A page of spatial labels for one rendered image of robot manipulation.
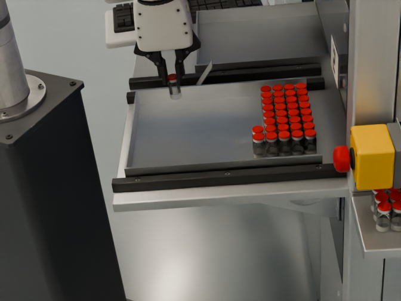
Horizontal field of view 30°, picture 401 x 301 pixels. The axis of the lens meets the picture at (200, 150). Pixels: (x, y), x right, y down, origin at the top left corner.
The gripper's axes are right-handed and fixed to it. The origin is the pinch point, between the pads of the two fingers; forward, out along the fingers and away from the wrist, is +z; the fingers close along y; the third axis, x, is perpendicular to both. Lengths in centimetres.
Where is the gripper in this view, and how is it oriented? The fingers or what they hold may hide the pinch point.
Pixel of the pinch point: (171, 70)
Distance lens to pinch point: 139.6
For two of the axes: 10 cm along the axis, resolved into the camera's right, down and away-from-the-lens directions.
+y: -9.9, 0.8, 1.1
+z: 1.3, 8.0, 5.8
